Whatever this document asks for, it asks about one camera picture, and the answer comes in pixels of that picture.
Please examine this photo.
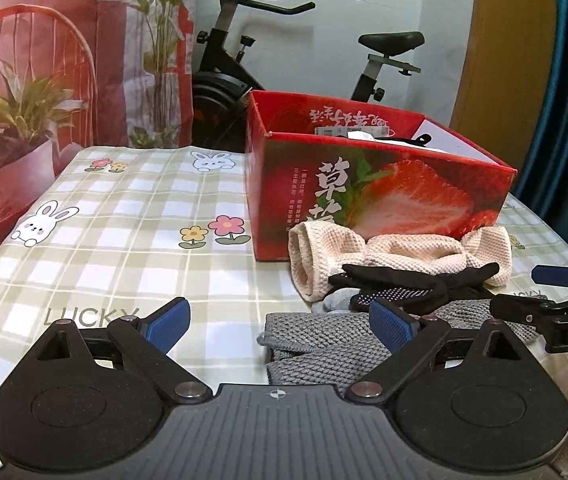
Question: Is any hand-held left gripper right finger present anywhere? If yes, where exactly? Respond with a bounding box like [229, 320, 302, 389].
[345, 297, 533, 406]

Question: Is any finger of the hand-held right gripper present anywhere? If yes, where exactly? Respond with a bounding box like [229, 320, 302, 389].
[490, 292, 568, 332]
[531, 262, 568, 292]

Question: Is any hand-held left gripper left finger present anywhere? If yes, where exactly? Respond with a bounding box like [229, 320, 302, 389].
[28, 296, 215, 406]

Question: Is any black dotted glove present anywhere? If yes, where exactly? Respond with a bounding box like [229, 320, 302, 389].
[328, 261, 500, 316]

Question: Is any grey knit towel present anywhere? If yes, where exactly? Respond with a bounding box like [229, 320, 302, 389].
[256, 297, 550, 386]

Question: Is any red strawberry cardboard box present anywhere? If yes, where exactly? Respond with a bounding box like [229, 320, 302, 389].
[244, 90, 518, 263]

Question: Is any light blue sock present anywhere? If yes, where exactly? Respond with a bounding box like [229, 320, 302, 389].
[314, 287, 365, 313]

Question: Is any pink waffle towel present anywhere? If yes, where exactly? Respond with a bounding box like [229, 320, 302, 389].
[288, 221, 513, 307]

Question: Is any wooden door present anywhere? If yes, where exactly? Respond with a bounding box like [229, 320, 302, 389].
[449, 0, 557, 193]

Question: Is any black exercise bike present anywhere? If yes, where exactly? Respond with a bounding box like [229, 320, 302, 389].
[191, 0, 425, 153]

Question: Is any red plant printed curtain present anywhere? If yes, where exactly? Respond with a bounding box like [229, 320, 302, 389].
[0, 0, 199, 296]

